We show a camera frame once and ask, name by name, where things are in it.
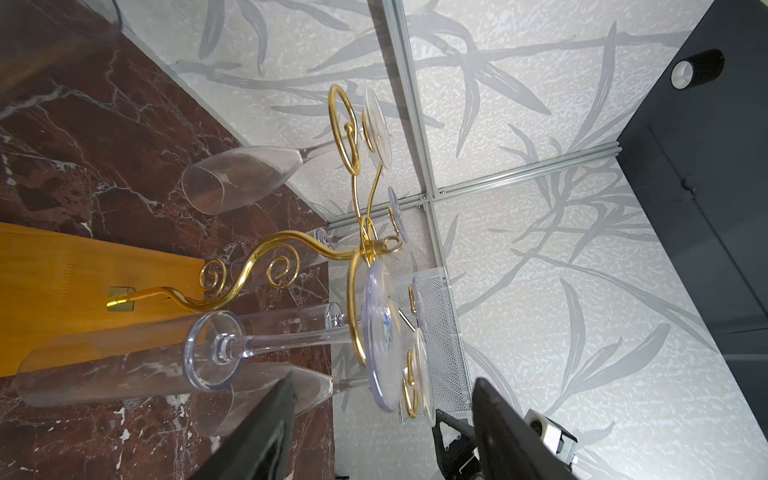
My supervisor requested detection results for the clear wine glass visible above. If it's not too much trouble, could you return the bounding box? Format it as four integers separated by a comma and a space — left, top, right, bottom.
387, 187, 409, 243
14, 257, 404, 414
1, 1, 123, 103
181, 85, 392, 215

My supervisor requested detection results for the gold wire glass rack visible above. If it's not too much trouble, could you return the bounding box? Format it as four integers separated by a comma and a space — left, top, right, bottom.
106, 83, 436, 421

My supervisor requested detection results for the yellow wooden rack base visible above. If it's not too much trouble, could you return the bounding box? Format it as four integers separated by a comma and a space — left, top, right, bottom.
1, 223, 204, 377

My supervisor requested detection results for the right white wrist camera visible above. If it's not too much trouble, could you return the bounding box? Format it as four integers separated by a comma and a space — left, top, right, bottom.
524, 409, 578, 470

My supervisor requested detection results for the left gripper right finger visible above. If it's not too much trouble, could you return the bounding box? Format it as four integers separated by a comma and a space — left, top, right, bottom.
472, 377, 575, 479

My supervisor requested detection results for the aluminium frame crossbar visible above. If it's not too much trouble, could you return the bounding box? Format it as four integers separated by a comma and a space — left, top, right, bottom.
326, 140, 622, 232

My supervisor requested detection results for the front amber wine glass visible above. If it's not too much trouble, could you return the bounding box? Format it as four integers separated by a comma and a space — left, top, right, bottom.
190, 326, 436, 439

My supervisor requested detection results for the white wire mesh basket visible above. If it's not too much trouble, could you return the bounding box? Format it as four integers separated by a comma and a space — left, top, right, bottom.
395, 267, 472, 420

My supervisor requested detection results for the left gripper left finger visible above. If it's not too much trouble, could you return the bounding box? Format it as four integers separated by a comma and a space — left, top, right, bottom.
191, 374, 296, 479

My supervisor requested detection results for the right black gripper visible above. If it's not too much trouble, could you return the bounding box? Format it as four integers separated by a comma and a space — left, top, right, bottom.
432, 409, 480, 480

